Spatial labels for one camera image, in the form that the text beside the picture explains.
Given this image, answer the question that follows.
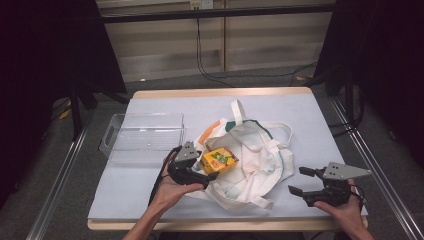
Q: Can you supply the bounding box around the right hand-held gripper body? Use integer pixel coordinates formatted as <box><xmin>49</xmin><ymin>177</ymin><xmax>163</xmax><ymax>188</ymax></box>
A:
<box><xmin>304</xmin><ymin>161</ymin><xmax>373</xmax><ymax>208</ymax></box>

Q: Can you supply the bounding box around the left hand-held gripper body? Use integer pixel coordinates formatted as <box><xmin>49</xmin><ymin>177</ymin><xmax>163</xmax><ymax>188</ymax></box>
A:
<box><xmin>166</xmin><ymin>140</ymin><xmax>210</xmax><ymax>187</ymax></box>

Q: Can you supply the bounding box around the yellow carton box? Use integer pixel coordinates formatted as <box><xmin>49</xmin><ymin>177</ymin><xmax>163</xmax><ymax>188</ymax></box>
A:
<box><xmin>199</xmin><ymin>146</ymin><xmax>240</xmax><ymax>176</ymax></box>

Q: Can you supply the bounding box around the clear plastic container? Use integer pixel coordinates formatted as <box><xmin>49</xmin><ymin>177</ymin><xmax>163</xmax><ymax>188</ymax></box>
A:
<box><xmin>98</xmin><ymin>112</ymin><xmax>186</xmax><ymax>166</ymax></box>

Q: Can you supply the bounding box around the white patterned tote bag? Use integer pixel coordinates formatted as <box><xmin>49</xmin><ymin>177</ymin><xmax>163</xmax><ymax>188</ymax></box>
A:
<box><xmin>184</xmin><ymin>99</ymin><xmax>296</xmax><ymax>212</ymax></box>

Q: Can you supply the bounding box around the person's right hand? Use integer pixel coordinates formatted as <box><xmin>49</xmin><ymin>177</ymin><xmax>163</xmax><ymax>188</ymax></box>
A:
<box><xmin>313</xmin><ymin>179</ymin><xmax>368</xmax><ymax>233</ymax></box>

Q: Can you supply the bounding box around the person's left hand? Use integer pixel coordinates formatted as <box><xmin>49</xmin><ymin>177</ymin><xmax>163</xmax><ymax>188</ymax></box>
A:
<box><xmin>150</xmin><ymin>151</ymin><xmax>205</xmax><ymax>212</ymax></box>

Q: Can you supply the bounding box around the black metal stand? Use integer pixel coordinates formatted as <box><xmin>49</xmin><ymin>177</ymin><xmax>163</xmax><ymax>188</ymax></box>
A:
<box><xmin>309</xmin><ymin>64</ymin><xmax>366</xmax><ymax>138</ymax></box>
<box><xmin>68</xmin><ymin>81</ymin><xmax>129</xmax><ymax>143</ymax></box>

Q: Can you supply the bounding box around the black curtain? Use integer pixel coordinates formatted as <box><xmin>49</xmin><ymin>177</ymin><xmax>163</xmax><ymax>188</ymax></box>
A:
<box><xmin>0</xmin><ymin>0</ymin><xmax>128</xmax><ymax>203</ymax></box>
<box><xmin>314</xmin><ymin>0</ymin><xmax>424</xmax><ymax>169</ymax></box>

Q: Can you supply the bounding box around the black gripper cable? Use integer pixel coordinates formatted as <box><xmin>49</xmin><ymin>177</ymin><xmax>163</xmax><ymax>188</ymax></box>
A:
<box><xmin>349</xmin><ymin>183</ymin><xmax>369</xmax><ymax>205</ymax></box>
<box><xmin>147</xmin><ymin>146</ymin><xmax>183</xmax><ymax>206</ymax></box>

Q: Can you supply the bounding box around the metal floor rail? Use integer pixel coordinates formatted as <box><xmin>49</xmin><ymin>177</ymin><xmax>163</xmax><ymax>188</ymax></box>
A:
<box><xmin>25</xmin><ymin>111</ymin><xmax>96</xmax><ymax>240</ymax></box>
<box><xmin>329</xmin><ymin>97</ymin><xmax>424</xmax><ymax>240</ymax></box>

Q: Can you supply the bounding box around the white wall socket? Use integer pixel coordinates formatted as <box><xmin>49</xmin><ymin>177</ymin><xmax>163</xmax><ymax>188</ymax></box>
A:
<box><xmin>189</xmin><ymin>0</ymin><xmax>215</xmax><ymax>11</ymax></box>

